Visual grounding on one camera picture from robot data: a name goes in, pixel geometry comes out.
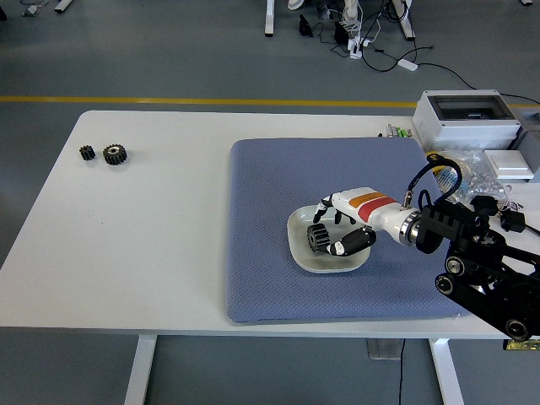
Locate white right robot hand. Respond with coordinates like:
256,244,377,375
312,186,409,257

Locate large black gear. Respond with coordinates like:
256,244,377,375
102,143,130,166
306,224,335,256

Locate grey metal box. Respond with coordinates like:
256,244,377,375
515,108,540,181

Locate white square dish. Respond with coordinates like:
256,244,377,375
286,204,372,274

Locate yellow black tape measure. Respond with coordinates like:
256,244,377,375
424,150,451,170

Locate blue-grey quilted mat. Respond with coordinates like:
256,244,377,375
225,137,463,325

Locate clear bag of parts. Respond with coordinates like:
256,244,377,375
436,149,514,203

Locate black power adapter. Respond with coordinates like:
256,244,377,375
470,194,501,214

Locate black plug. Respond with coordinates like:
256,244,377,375
501,210,527,233

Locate white power strip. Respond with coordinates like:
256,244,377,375
348,36,372,60

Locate white table leg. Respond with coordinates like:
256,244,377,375
124,335,158,405
429,337,465,405

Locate white background desk leg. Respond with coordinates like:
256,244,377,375
391,0,417,42
264,0,276,37

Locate black yellow control panel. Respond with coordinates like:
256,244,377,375
502,338,540,352

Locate grey electrical enclosure box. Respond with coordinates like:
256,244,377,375
412,89,523,152

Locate white flat switch box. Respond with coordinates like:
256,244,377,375
483,149,533,181

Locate thin white red wires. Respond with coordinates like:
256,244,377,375
502,184,527,212

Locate black floor cable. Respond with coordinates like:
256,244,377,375
415,62,480,92

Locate black hanging cable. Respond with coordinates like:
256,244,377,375
397,337,407,405

